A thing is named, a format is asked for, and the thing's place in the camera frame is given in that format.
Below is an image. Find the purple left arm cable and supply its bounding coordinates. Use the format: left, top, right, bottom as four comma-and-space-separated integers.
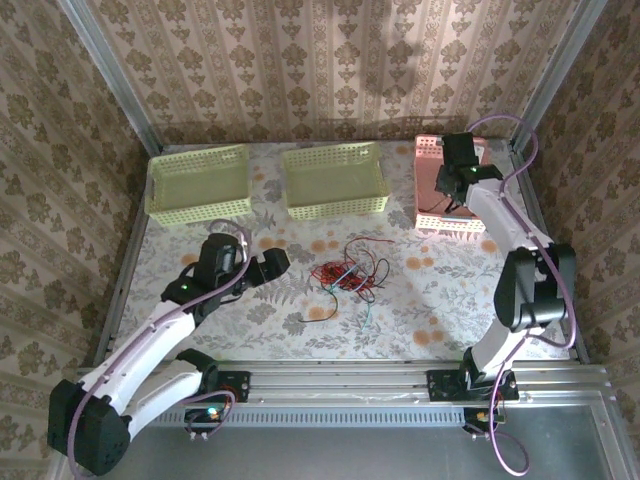
67, 218, 254, 476

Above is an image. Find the thin teal cable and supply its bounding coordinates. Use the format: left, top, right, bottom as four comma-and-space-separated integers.
327, 267, 375, 332

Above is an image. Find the floral patterned table cover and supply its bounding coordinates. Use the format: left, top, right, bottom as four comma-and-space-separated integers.
122, 142, 574, 361

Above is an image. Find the grey sheet metal tray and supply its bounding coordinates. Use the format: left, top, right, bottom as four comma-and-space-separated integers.
49, 402, 631, 480

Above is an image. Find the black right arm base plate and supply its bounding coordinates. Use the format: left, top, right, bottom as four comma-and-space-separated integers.
427, 367, 521, 404

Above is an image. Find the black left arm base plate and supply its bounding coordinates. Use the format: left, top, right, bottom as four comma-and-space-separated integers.
214, 369, 252, 404

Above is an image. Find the pink plastic basket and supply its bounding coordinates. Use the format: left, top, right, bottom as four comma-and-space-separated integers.
413, 133, 494, 234

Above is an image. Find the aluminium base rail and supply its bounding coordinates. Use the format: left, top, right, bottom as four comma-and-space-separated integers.
74, 359, 614, 406

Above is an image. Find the yellow-green plastic basket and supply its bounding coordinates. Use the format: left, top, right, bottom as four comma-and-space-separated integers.
144, 143, 254, 229
280, 141, 391, 221

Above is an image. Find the aluminium frame post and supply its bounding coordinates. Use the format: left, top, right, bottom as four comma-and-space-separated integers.
55, 0, 165, 155
509, 0, 609, 151

